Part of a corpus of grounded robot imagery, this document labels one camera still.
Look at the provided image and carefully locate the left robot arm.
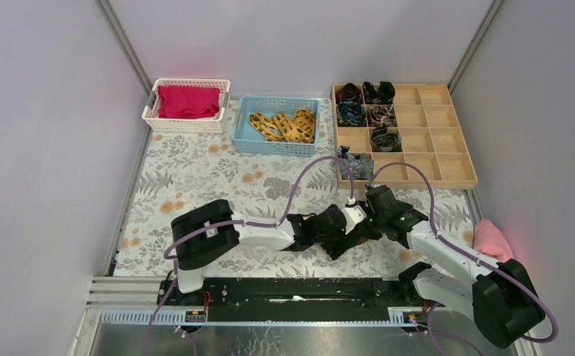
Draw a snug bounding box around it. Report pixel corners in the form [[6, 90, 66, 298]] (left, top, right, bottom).
[[165, 200, 368, 305]]

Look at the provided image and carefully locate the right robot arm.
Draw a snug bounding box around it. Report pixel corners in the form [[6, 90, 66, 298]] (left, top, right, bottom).
[[365, 185, 546, 349]]

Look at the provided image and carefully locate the grey leaf pattern tie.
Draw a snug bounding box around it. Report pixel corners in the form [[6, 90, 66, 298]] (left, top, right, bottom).
[[337, 145, 374, 180]]

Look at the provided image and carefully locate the dark grey rolled tie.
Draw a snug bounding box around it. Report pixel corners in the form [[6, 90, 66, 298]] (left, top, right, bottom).
[[370, 127, 402, 152]]

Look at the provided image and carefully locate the wooden compartment organizer tray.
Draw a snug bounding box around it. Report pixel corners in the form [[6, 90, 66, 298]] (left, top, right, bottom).
[[331, 82, 478, 189]]

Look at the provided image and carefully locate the brown paisley rolled tie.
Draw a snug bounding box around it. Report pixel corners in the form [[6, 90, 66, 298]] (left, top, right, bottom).
[[367, 104, 397, 127]]

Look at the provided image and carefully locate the pink cloth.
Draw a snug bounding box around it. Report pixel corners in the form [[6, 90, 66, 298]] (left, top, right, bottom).
[[473, 219, 514, 263]]

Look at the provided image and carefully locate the yellow insect pattern tie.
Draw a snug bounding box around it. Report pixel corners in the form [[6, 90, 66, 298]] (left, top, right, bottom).
[[248, 108, 315, 144]]

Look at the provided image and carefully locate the blue floral rolled tie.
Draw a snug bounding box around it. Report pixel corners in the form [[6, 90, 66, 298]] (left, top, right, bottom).
[[337, 102, 367, 127]]

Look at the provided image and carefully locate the light blue plastic basket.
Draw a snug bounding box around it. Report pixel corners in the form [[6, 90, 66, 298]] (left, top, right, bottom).
[[231, 96, 321, 157]]

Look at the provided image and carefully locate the black floral rolled tie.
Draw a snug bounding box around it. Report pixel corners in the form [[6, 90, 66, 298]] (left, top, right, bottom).
[[362, 81, 396, 105]]

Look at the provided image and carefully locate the dark red rolled tie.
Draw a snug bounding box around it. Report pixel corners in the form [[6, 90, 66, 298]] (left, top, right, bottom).
[[335, 83, 364, 105]]

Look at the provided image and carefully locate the floral patterned table mat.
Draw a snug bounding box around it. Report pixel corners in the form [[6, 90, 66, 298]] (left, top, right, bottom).
[[113, 98, 489, 280]]

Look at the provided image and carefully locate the magenta cloth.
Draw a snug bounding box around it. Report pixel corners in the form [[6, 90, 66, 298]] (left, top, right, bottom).
[[158, 86, 220, 119]]

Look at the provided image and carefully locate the white plastic basket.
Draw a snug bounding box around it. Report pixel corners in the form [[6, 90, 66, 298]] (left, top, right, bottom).
[[142, 78, 231, 134]]

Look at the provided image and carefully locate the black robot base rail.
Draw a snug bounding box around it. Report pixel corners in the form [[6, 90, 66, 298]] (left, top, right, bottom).
[[157, 277, 435, 323]]

